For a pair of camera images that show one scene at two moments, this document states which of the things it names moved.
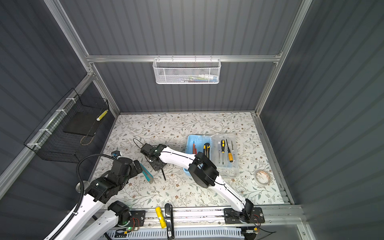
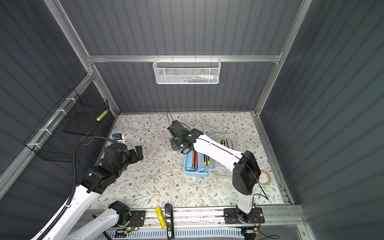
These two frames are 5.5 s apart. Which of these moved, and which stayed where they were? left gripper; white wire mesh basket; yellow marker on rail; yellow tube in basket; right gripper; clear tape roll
Moved: left gripper; right gripper
Stayed: white wire mesh basket; clear tape roll; yellow tube in basket; yellow marker on rail
